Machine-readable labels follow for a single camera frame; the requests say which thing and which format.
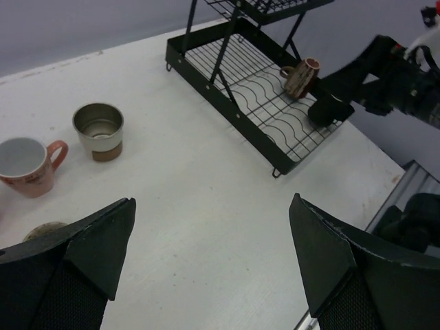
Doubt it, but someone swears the peach floral mug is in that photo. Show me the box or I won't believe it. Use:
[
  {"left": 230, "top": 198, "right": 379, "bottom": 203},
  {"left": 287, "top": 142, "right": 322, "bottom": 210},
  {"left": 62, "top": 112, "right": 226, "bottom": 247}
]
[{"left": 1, "top": 137, "right": 69, "bottom": 198}]

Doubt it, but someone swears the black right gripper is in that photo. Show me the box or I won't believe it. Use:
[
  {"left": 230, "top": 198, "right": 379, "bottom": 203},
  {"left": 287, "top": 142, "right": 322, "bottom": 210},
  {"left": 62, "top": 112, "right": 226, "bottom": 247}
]
[{"left": 318, "top": 35, "right": 439, "bottom": 129}]

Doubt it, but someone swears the brown white ceramic cup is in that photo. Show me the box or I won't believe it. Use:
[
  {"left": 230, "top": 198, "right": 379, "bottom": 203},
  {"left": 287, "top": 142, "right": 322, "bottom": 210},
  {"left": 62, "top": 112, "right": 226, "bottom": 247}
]
[{"left": 72, "top": 102, "right": 124, "bottom": 162}]

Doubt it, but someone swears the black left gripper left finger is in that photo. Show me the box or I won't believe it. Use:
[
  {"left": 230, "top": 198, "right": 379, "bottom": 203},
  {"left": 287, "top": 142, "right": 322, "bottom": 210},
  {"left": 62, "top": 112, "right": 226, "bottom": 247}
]
[{"left": 1, "top": 198, "right": 136, "bottom": 329}]

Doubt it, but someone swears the aluminium mounting rail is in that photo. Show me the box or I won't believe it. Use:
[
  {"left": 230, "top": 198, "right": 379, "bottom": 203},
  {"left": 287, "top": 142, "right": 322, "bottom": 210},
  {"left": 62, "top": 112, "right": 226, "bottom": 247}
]
[{"left": 295, "top": 159, "right": 440, "bottom": 330}]

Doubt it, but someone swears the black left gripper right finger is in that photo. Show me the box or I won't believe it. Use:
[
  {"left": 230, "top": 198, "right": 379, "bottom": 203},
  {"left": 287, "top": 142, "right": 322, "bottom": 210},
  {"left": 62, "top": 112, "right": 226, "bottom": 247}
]
[{"left": 288, "top": 192, "right": 440, "bottom": 330}]

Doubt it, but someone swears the black wire dish rack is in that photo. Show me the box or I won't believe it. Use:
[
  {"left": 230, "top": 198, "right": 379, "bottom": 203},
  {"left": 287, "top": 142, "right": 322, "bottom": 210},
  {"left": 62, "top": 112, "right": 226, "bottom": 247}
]
[{"left": 166, "top": 1, "right": 340, "bottom": 177}]

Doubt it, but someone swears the speckled beige small cup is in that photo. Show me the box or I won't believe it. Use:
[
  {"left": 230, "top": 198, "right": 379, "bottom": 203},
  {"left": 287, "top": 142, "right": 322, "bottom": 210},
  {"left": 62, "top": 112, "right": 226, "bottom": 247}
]
[{"left": 23, "top": 221, "right": 67, "bottom": 242}]

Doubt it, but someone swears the brown striped mug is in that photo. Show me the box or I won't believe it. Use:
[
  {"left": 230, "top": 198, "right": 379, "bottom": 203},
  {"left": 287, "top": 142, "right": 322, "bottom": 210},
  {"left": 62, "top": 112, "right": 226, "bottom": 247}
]
[{"left": 279, "top": 58, "right": 320, "bottom": 99}]

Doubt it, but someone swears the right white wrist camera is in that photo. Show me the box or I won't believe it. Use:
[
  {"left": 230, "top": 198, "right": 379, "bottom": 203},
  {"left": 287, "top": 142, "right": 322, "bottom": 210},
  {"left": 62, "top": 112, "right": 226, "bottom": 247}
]
[{"left": 404, "top": 1, "right": 439, "bottom": 66}]

